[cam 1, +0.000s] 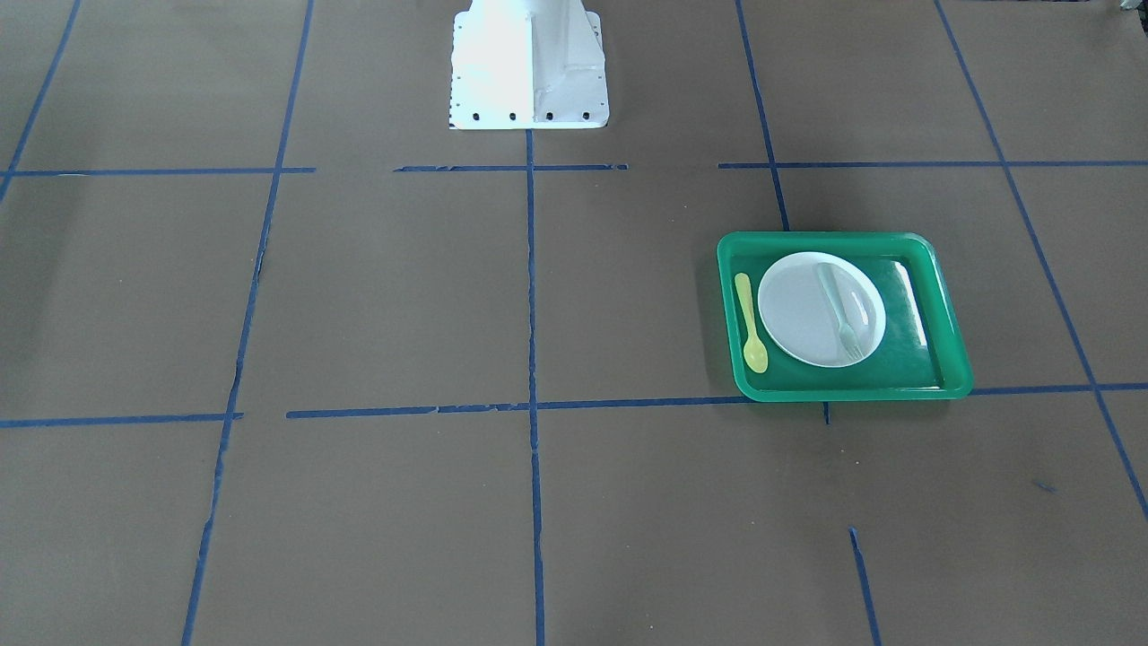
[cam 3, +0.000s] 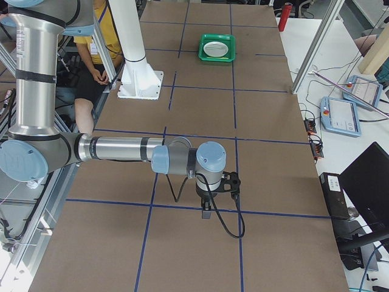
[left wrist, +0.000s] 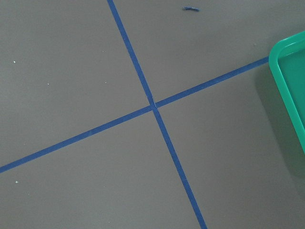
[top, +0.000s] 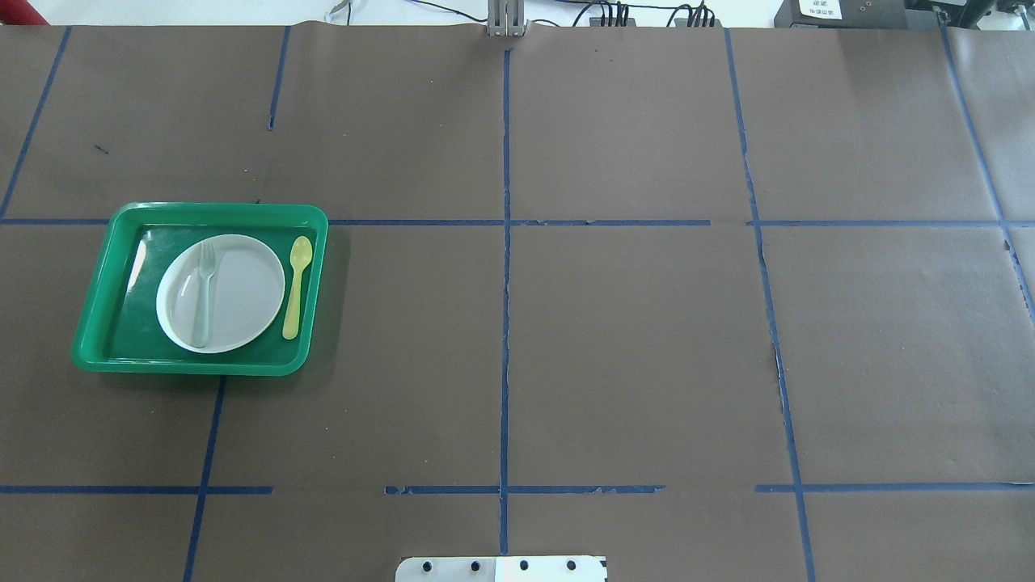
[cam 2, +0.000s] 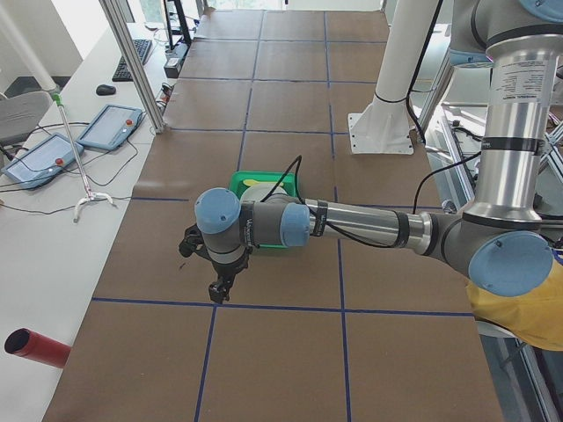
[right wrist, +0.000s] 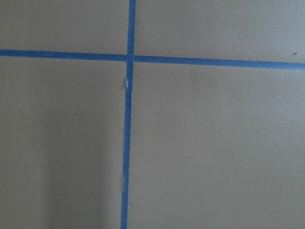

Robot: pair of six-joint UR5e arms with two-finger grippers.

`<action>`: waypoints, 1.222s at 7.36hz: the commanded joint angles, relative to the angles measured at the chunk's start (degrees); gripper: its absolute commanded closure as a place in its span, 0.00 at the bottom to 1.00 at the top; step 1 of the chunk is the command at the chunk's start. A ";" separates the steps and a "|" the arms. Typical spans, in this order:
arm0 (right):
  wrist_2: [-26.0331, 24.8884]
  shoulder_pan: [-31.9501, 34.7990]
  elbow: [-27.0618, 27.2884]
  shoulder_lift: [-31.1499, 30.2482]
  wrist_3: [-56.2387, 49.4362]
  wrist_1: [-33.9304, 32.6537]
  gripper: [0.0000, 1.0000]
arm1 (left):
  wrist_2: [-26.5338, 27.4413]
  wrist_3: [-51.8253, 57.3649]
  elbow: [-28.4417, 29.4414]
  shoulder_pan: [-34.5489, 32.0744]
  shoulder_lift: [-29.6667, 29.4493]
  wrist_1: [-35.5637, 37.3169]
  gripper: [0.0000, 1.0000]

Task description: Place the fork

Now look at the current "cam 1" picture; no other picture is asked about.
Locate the yellow plastic spoon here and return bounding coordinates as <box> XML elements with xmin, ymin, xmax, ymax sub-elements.
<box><xmin>734</xmin><ymin>273</ymin><xmax>770</xmax><ymax>373</ymax></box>

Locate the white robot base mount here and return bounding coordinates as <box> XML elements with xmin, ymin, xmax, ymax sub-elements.
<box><xmin>448</xmin><ymin>1</ymin><xmax>610</xmax><ymax>131</ymax></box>

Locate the pale green plastic fork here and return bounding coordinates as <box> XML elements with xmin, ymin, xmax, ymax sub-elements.
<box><xmin>815</xmin><ymin>263</ymin><xmax>864</xmax><ymax>361</ymax></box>

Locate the white round plate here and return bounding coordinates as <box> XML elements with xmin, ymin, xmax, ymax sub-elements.
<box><xmin>757</xmin><ymin>252</ymin><xmax>887</xmax><ymax>369</ymax></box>

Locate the green plastic tray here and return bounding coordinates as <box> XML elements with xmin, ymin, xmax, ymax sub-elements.
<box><xmin>715</xmin><ymin>231</ymin><xmax>974</xmax><ymax>402</ymax></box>

